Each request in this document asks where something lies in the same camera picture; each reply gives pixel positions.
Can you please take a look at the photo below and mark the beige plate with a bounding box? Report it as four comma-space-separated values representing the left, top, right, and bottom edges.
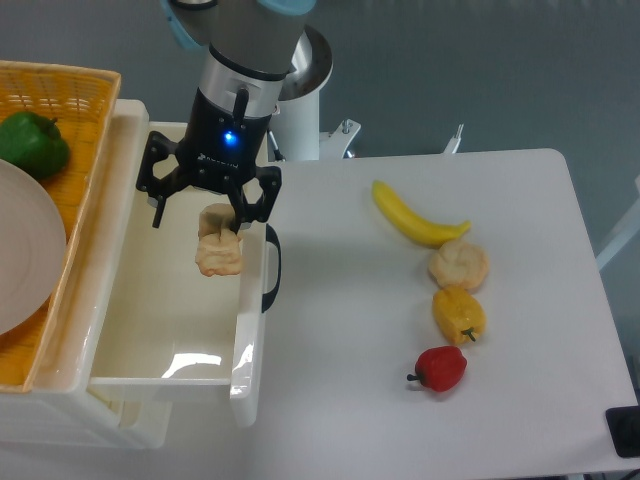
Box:
1, 161, 66, 333

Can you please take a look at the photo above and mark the square bread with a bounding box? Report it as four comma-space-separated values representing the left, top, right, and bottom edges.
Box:
195, 203, 243, 277

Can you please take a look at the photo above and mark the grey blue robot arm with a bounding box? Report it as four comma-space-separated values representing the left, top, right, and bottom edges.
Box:
136, 1, 315, 230

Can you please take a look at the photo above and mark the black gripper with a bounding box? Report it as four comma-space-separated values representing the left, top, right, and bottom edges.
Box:
136, 88, 282, 233

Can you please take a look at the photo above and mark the black drawer handle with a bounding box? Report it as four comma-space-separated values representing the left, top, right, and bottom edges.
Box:
262, 225, 282, 313

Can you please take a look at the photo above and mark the red bell pepper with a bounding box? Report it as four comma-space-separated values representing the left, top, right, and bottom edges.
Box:
406, 346, 467, 393

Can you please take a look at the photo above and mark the round bread roll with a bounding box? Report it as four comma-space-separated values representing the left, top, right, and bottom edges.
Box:
428, 239, 490, 290

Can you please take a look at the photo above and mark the orange woven basket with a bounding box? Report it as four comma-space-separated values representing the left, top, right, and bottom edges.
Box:
1, 60, 121, 394

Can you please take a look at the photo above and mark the white frame bar right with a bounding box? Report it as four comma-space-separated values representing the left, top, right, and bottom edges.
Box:
595, 177, 639, 272

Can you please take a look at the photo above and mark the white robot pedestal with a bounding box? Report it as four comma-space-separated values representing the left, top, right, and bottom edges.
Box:
267, 25, 361, 161

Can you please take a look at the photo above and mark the yellow bell pepper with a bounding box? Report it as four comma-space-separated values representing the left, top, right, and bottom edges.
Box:
432, 286, 487, 345

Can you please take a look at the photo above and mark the green bell pepper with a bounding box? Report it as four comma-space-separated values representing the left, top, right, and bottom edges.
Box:
1, 111, 70, 180

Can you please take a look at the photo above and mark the black device at edge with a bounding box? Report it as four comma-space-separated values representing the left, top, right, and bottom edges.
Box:
605, 406, 640, 458

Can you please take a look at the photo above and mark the white drawer cabinet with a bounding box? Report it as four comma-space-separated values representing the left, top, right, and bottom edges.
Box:
1, 100, 171, 449

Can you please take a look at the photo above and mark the upper white drawer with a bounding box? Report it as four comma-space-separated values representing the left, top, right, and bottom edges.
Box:
89, 115, 269, 428

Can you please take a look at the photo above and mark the yellow banana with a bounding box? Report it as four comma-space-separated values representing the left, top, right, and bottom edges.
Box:
371, 180, 472, 248

